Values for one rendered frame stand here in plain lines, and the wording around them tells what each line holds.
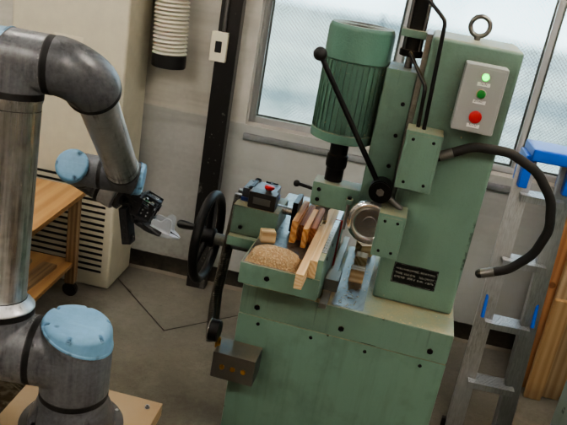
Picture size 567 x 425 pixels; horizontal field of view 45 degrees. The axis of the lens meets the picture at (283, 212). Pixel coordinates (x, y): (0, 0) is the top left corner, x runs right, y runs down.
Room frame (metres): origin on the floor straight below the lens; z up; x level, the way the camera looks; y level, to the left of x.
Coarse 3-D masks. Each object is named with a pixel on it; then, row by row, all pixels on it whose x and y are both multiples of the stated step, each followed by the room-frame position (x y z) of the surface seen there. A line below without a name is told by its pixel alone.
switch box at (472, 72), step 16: (480, 64) 1.67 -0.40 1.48; (464, 80) 1.66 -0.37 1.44; (480, 80) 1.65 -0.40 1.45; (496, 80) 1.65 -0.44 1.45; (464, 96) 1.66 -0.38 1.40; (496, 96) 1.65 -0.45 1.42; (464, 112) 1.66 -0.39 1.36; (480, 112) 1.65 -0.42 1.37; (496, 112) 1.65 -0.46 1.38; (464, 128) 1.66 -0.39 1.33; (480, 128) 1.65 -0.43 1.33
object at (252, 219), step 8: (240, 200) 1.88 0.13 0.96; (280, 200) 1.94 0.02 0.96; (288, 200) 1.96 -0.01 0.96; (240, 208) 1.84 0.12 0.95; (248, 208) 1.84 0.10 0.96; (280, 208) 1.87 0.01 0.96; (232, 216) 1.85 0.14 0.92; (240, 216) 1.84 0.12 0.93; (248, 216) 1.84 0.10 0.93; (256, 216) 1.83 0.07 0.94; (264, 216) 1.83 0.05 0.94; (272, 216) 1.83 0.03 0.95; (280, 216) 1.86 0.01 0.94; (232, 224) 1.84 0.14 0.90; (240, 224) 1.84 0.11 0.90; (248, 224) 1.84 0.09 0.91; (256, 224) 1.83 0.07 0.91; (264, 224) 1.83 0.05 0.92; (272, 224) 1.83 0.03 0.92; (280, 224) 1.89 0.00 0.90; (232, 232) 1.85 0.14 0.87; (240, 232) 1.84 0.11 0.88; (248, 232) 1.84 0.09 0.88; (256, 232) 1.83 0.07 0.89
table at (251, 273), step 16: (288, 224) 1.91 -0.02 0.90; (240, 240) 1.82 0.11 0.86; (256, 240) 1.75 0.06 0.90; (288, 240) 1.79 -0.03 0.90; (336, 240) 1.86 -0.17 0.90; (240, 272) 1.60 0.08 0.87; (256, 272) 1.60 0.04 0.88; (272, 272) 1.59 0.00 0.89; (288, 272) 1.59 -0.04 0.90; (272, 288) 1.59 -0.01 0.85; (288, 288) 1.58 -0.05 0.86; (304, 288) 1.58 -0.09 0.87; (320, 288) 1.63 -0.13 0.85
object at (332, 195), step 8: (320, 176) 1.89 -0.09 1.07; (320, 184) 1.84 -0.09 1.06; (328, 184) 1.84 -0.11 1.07; (336, 184) 1.85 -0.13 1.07; (344, 184) 1.86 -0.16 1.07; (352, 184) 1.87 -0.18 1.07; (360, 184) 1.89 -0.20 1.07; (312, 192) 1.84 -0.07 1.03; (320, 192) 1.84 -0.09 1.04; (328, 192) 1.84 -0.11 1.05; (336, 192) 1.83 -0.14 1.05; (344, 192) 1.83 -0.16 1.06; (352, 192) 1.83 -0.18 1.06; (312, 200) 1.84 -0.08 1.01; (320, 200) 1.84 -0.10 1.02; (328, 200) 1.84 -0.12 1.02; (336, 200) 1.83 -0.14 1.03; (344, 200) 1.83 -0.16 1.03; (328, 208) 1.86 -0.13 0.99; (336, 208) 1.83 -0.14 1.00; (344, 208) 1.83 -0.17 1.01
